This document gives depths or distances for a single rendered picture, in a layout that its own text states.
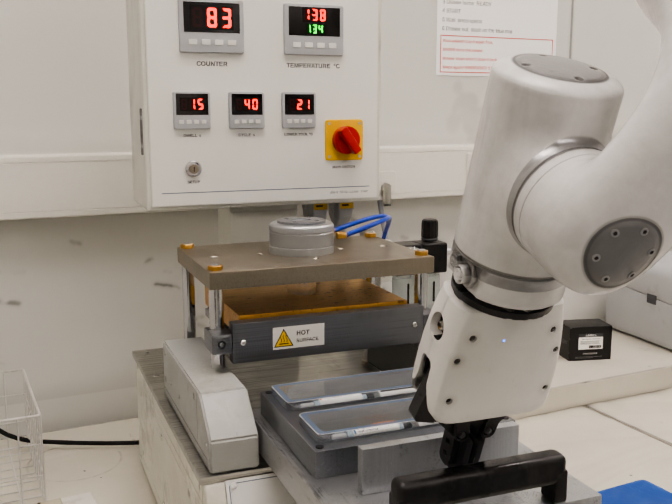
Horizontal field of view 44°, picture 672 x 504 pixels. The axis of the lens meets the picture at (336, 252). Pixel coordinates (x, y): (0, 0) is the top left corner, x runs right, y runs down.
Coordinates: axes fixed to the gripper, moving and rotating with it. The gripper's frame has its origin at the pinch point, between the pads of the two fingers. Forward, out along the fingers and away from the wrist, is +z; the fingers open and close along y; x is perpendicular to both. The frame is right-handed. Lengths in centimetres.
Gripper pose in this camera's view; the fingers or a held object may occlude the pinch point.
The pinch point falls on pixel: (461, 447)
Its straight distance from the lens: 70.0
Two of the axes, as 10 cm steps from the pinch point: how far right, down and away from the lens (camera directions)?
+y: 9.3, -0.6, 3.6
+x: -3.4, -4.9, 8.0
